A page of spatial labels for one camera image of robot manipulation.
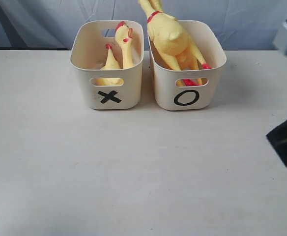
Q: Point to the headless yellow chicken body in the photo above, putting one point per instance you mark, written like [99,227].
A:
[111,64]

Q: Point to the yellow chicken head with tube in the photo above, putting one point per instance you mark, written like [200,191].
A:
[123,36]

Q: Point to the white backdrop cloth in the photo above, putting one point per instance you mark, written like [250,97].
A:
[238,24]

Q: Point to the cream bin marked O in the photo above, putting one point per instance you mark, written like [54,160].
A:
[189,89]

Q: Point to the cream bin marked X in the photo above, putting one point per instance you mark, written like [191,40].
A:
[88,56]

